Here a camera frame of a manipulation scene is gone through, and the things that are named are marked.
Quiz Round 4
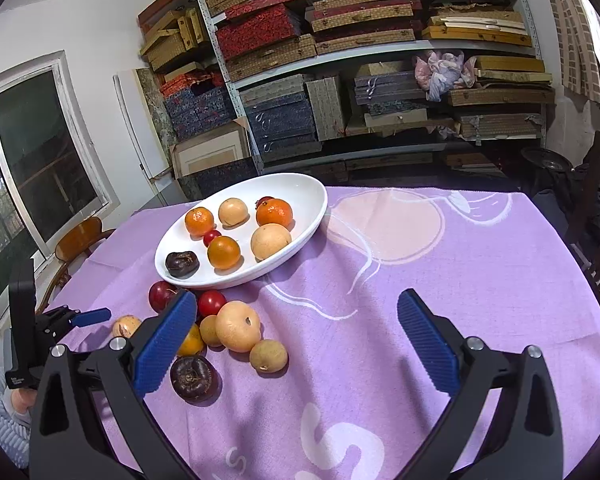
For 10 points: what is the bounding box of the small dark water chestnut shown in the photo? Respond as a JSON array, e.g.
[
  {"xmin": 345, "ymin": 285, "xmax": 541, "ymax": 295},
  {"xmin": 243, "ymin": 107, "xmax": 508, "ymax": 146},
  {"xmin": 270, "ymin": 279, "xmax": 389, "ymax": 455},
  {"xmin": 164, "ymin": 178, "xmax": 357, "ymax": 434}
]
[{"xmin": 165, "ymin": 250, "xmax": 199, "ymax": 279}]

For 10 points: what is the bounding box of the purple patterned tablecloth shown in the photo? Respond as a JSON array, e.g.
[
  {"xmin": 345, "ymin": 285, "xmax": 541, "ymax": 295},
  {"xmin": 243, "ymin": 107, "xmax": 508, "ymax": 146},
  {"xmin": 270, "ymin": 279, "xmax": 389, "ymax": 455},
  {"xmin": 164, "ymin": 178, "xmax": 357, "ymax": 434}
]
[{"xmin": 35, "ymin": 185, "xmax": 600, "ymax": 480}]

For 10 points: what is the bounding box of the brick patterned curtain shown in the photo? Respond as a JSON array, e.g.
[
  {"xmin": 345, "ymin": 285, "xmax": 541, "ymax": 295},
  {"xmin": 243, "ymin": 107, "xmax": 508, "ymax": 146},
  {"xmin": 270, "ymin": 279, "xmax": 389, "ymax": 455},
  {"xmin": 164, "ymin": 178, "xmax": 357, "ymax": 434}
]
[{"xmin": 535, "ymin": 0, "xmax": 600, "ymax": 111}]

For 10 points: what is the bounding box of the white flat panel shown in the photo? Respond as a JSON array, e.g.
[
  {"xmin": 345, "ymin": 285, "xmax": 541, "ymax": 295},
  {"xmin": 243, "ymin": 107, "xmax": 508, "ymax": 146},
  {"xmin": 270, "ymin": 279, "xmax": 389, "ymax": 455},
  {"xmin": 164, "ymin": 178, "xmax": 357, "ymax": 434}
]
[{"xmin": 112, "ymin": 70, "xmax": 163, "ymax": 181}]

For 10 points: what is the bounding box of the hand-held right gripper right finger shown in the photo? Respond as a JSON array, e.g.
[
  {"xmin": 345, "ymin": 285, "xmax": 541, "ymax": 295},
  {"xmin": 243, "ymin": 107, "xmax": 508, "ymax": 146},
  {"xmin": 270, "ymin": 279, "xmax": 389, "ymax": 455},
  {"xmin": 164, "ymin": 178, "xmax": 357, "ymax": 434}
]
[{"xmin": 397, "ymin": 288, "xmax": 565, "ymax": 480}]

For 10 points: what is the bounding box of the large dark water chestnut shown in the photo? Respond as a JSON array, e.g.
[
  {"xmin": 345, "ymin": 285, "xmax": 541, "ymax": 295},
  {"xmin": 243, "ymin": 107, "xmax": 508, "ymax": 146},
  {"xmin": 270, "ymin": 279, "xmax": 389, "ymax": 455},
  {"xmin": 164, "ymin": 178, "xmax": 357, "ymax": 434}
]
[{"xmin": 169, "ymin": 355, "xmax": 219, "ymax": 402}]

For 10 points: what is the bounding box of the red plum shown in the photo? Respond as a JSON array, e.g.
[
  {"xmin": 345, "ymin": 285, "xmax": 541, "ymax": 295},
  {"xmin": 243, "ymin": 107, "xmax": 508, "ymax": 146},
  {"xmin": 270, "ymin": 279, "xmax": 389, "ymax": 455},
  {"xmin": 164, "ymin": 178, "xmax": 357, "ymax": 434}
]
[{"xmin": 148, "ymin": 281, "xmax": 181, "ymax": 312}]

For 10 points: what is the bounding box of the white oval plate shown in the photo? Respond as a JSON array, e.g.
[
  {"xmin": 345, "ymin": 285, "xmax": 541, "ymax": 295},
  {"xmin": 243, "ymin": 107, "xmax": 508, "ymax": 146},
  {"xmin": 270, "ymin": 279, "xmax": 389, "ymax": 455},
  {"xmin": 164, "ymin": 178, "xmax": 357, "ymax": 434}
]
[{"xmin": 154, "ymin": 172, "xmax": 328, "ymax": 289}]

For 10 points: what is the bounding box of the round dark metal dish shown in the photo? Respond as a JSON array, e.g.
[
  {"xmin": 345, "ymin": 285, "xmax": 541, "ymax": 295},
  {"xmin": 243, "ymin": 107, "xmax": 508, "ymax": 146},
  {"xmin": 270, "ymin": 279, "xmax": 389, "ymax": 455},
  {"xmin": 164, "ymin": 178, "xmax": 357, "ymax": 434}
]
[{"xmin": 521, "ymin": 146, "xmax": 573, "ymax": 171}]

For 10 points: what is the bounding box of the grey metal shelf rack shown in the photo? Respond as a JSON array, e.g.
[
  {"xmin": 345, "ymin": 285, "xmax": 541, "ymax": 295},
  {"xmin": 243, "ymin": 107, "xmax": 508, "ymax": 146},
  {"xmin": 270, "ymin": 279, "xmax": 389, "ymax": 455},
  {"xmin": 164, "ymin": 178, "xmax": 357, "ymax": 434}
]
[{"xmin": 190, "ymin": 0, "xmax": 548, "ymax": 176}]

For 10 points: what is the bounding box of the green marble slab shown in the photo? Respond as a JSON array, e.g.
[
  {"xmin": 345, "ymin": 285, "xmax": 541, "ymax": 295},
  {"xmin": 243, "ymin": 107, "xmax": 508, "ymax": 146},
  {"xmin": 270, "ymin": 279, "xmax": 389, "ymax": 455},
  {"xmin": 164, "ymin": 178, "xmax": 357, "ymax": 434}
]
[{"xmin": 135, "ymin": 67, "xmax": 181, "ymax": 143}]

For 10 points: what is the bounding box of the spotted yellow passion fruit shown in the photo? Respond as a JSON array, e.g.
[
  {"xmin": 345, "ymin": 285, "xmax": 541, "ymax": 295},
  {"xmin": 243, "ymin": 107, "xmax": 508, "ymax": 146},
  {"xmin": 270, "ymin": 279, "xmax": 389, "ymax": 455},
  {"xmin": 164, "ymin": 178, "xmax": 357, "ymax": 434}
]
[{"xmin": 215, "ymin": 300, "xmax": 262, "ymax": 353}]

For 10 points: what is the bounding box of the black bag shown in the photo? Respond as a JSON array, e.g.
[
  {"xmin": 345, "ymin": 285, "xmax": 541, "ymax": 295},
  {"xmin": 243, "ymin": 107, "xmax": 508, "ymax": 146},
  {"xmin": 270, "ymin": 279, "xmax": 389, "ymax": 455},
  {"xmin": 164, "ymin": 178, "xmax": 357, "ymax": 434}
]
[{"xmin": 530, "ymin": 165, "xmax": 600, "ymax": 241}]

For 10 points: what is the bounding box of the pale yellow loquat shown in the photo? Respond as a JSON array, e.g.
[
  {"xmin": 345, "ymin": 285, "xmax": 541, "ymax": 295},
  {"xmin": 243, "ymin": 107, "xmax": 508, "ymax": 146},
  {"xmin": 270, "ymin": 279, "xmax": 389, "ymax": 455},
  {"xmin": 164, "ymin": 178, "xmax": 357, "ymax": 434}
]
[
  {"xmin": 112, "ymin": 315, "xmax": 143, "ymax": 339},
  {"xmin": 218, "ymin": 197, "xmax": 247, "ymax": 227}
]

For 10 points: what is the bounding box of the dark wooden chair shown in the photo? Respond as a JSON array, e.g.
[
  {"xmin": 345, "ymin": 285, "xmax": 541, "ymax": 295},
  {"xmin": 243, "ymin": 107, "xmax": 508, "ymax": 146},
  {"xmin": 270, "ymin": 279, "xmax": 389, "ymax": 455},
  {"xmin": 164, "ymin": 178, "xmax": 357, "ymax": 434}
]
[{"xmin": 565, "ymin": 130, "xmax": 600, "ymax": 341}]

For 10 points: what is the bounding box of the large orange mandarin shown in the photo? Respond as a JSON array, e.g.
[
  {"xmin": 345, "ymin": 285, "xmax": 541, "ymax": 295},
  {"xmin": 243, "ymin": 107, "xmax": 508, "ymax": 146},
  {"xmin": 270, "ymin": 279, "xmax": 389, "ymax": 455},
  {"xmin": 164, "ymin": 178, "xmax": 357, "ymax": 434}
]
[{"xmin": 256, "ymin": 198, "xmax": 294, "ymax": 228}]

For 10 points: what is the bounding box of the small orange mandarin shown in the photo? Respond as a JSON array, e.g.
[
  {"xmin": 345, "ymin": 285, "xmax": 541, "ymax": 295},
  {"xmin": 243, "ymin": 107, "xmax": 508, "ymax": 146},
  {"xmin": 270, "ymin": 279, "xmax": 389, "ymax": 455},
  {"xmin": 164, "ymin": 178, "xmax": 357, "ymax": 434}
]
[{"xmin": 184, "ymin": 206, "xmax": 215, "ymax": 237}]

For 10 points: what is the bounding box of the smooth yellow passion fruit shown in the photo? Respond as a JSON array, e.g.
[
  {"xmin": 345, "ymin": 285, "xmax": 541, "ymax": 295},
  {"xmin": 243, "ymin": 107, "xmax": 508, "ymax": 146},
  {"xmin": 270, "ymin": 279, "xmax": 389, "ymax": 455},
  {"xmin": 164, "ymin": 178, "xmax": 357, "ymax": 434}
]
[{"xmin": 250, "ymin": 223, "xmax": 292, "ymax": 261}]

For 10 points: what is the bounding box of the pink crumpled cloth bundle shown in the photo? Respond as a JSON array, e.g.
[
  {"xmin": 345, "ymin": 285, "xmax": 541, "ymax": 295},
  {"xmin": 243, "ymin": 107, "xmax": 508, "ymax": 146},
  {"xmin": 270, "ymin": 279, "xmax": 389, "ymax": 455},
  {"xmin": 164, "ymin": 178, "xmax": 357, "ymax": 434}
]
[{"xmin": 414, "ymin": 50, "xmax": 477, "ymax": 102}]

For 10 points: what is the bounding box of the stack of red patterned boxes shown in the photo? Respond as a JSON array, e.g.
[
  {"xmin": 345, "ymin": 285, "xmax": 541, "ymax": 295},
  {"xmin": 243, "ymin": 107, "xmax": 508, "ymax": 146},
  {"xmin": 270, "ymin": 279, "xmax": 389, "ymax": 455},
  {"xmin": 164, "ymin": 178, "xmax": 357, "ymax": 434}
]
[{"xmin": 160, "ymin": 0, "xmax": 396, "ymax": 101}]

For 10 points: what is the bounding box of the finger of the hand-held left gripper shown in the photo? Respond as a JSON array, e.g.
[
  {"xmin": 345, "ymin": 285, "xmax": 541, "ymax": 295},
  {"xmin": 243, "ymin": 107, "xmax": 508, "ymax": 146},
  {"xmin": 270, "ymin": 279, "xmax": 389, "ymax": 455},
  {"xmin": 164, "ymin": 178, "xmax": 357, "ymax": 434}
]
[{"xmin": 37, "ymin": 307, "xmax": 112, "ymax": 348}]

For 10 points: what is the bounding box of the orange green tomato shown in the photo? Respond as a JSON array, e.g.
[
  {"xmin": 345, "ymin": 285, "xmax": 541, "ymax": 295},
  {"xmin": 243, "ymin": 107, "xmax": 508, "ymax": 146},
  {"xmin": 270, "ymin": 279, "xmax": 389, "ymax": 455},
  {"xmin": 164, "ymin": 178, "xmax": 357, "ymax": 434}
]
[{"xmin": 207, "ymin": 235, "xmax": 242, "ymax": 270}]

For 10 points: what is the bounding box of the stack of dark blue boxes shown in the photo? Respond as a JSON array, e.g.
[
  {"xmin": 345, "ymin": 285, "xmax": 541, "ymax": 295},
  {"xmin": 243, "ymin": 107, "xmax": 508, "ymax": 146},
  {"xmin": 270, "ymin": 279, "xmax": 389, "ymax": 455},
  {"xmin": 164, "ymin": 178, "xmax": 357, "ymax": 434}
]
[{"xmin": 162, "ymin": 70, "xmax": 428, "ymax": 196}]

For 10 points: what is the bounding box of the brown wooden chair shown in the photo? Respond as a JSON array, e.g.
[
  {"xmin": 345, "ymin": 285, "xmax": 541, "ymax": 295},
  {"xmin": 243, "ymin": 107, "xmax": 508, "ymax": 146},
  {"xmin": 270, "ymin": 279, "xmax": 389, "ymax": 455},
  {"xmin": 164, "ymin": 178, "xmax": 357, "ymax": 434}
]
[{"xmin": 35, "ymin": 216, "xmax": 116, "ymax": 311}]

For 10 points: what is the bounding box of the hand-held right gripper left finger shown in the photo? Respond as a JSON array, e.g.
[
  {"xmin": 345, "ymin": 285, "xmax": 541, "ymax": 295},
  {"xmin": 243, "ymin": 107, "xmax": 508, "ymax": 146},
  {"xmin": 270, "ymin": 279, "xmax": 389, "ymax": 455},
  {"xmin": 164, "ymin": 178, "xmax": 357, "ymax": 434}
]
[{"xmin": 29, "ymin": 289, "xmax": 198, "ymax": 480}]

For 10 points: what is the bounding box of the yellow cherry tomato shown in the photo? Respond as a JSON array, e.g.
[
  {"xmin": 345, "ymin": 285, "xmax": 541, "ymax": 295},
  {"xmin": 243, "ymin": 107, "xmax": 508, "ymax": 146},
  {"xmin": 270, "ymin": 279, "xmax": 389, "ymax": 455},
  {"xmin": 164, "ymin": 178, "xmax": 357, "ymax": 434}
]
[{"xmin": 176, "ymin": 323, "xmax": 205, "ymax": 357}]

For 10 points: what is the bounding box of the stack of yellow wooden boxes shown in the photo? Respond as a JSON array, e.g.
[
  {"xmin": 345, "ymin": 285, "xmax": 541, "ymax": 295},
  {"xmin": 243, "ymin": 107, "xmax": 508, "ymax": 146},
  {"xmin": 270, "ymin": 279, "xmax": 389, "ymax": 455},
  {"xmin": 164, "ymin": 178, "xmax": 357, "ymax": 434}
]
[{"xmin": 422, "ymin": 7, "xmax": 553, "ymax": 86}]

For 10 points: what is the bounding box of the beige picture frame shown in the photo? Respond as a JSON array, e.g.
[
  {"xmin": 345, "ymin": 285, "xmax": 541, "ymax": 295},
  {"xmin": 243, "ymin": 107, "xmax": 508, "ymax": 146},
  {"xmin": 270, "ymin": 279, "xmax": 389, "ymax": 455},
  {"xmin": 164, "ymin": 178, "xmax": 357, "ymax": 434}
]
[{"xmin": 170, "ymin": 117, "xmax": 253, "ymax": 181}]

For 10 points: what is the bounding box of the brown longan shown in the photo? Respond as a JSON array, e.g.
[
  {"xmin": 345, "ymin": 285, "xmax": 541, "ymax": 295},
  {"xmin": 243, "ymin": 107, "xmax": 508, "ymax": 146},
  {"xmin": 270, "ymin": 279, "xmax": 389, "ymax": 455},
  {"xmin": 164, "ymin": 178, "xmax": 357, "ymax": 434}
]
[
  {"xmin": 249, "ymin": 339, "xmax": 289, "ymax": 374},
  {"xmin": 199, "ymin": 314, "xmax": 224, "ymax": 347}
]

